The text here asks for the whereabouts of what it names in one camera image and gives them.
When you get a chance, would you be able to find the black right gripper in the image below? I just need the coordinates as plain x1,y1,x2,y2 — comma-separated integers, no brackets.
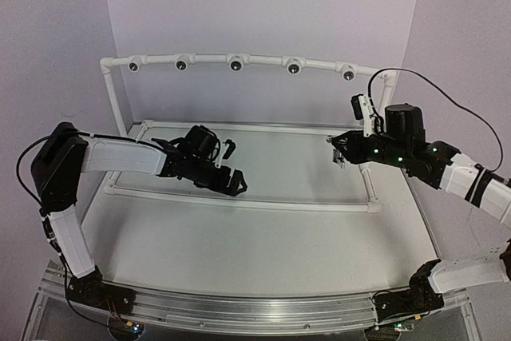
331,128,410,168

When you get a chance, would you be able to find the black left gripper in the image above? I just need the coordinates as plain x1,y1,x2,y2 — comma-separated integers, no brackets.
186,153,248,195

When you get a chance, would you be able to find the white PVC pipe frame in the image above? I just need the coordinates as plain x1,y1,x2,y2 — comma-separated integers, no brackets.
100,53,398,214

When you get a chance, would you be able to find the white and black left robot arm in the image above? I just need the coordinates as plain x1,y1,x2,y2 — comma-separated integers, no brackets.
30,122,248,314

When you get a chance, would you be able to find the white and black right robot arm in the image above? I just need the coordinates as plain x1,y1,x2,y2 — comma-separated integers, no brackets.
327,104,510,323

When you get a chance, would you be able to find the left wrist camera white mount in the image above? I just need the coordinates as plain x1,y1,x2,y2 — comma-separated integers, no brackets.
215,139,236,168

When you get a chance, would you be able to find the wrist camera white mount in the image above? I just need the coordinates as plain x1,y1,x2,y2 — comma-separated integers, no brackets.
351,93,376,137
215,139,236,168

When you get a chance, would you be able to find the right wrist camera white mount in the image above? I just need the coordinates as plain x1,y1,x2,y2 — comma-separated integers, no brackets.
351,93,376,137

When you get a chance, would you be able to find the black right camera cable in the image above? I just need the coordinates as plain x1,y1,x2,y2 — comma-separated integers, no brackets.
366,67,503,172

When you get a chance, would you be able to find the black camera cable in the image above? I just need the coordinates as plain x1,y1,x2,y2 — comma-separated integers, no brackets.
15,131,93,262
366,67,503,172

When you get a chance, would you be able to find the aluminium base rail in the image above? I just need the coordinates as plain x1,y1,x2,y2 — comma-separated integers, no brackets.
22,263,481,340

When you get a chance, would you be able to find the black left camera cable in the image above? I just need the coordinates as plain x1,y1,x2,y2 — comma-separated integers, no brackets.
15,131,93,262

